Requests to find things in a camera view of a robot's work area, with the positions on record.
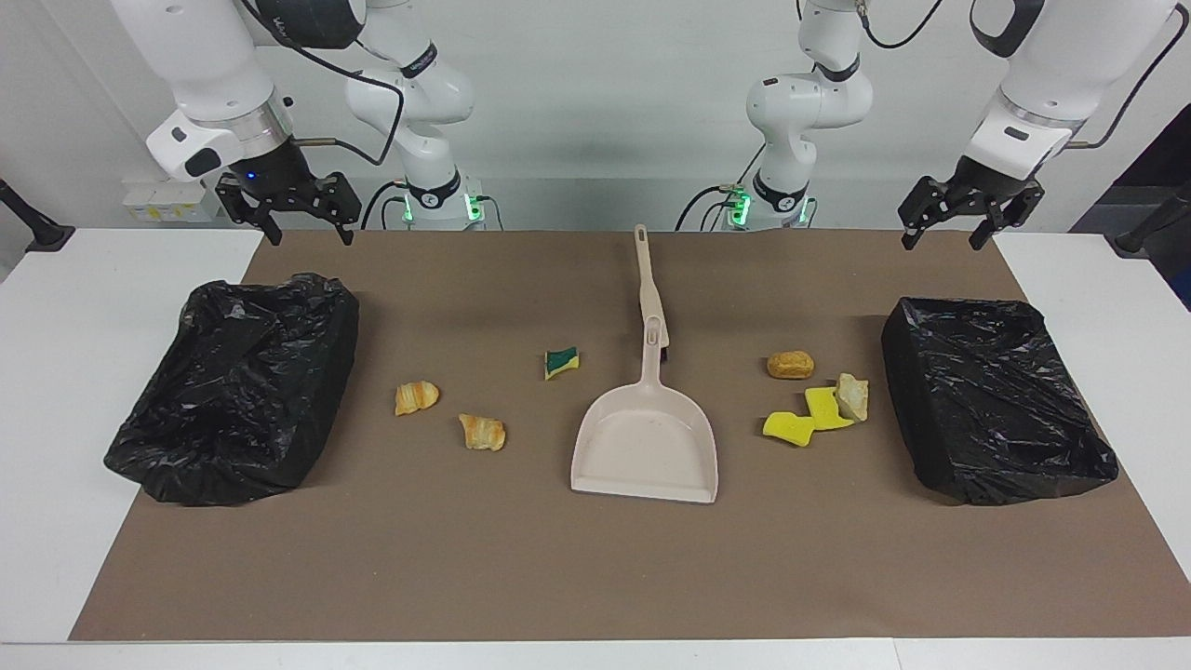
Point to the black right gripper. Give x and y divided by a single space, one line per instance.
274 172

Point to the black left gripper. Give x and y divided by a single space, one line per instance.
986 184

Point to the pale beige bread chunk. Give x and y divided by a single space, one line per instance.
851 395

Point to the small croissant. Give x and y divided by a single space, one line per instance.
482 433
416 397

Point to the brown bread roll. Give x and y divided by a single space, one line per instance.
790 365

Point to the small green yellow sponge piece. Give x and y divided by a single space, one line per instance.
561 363

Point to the beige plastic dustpan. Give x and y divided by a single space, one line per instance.
642 447

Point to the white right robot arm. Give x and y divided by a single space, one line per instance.
205 65

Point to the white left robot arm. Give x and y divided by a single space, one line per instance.
1070 65

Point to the bin with black trash bag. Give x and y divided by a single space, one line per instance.
996 400
233 391

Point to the white power strip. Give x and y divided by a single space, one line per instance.
167 200

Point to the dark blue panel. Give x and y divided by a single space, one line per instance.
1163 177

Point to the brown table mat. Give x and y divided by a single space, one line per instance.
558 558

